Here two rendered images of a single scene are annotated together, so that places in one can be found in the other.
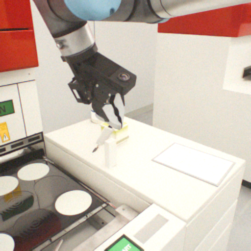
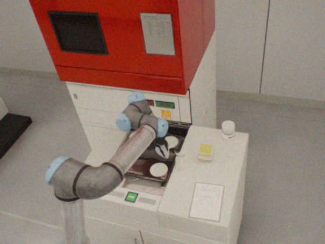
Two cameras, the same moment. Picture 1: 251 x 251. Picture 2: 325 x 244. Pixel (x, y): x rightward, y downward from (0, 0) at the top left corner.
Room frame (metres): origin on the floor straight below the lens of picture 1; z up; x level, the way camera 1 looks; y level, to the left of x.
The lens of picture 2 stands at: (0.20, -1.04, 2.36)
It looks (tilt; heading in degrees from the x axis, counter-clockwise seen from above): 44 degrees down; 72
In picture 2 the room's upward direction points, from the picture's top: 10 degrees counter-clockwise
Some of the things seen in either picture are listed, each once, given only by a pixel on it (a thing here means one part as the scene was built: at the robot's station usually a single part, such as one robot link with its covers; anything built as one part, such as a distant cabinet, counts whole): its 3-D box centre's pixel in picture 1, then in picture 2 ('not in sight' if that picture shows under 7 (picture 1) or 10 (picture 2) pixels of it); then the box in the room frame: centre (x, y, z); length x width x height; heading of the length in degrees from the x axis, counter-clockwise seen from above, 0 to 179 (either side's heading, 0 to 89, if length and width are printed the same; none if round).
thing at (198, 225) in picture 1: (135, 163); (207, 177); (0.76, -0.03, 0.89); 0.62 x 0.35 x 0.14; 46
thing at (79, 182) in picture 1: (71, 176); (176, 157); (0.68, 0.18, 0.90); 0.37 x 0.01 x 0.01; 46
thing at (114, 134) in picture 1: (114, 132); (206, 153); (0.80, 0.04, 1.00); 0.07 x 0.07 x 0.07; 50
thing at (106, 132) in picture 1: (106, 143); (179, 157); (0.65, 0.06, 1.03); 0.06 x 0.04 x 0.13; 46
